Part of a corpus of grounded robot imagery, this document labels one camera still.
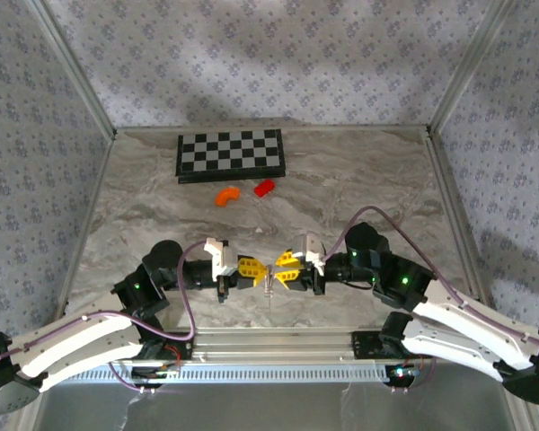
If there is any grey metal plate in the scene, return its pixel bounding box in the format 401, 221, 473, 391
35, 381, 529, 431

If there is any folded black white chessboard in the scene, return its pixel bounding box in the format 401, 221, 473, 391
174, 128, 287, 184

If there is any orange curved plastic block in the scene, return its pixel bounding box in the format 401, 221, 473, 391
214, 187, 243, 208

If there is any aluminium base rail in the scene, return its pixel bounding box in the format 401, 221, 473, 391
44, 325, 437, 367

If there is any aluminium table side rail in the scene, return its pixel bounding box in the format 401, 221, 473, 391
424, 128, 489, 306
49, 132, 118, 327

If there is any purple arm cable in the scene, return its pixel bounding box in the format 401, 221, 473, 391
0, 240, 208, 408
323, 205, 539, 395

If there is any black controller board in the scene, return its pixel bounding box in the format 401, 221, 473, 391
384, 364, 422, 385
131, 364, 181, 383

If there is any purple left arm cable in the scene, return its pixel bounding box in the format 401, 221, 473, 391
0, 240, 208, 408

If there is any small red plastic block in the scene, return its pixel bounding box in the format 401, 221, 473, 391
253, 178, 277, 198

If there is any white slotted cable duct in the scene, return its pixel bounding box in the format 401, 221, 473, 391
66, 364, 387, 385

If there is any aluminium frame post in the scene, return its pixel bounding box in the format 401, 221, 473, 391
426, 0, 520, 136
24, 0, 119, 138

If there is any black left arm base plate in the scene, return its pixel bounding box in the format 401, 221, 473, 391
138, 330, 195, 361

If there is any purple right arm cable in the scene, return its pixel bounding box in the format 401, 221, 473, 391
323, 205, 539, 395

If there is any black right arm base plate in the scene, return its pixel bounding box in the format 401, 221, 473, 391
350, 330, 414, 360

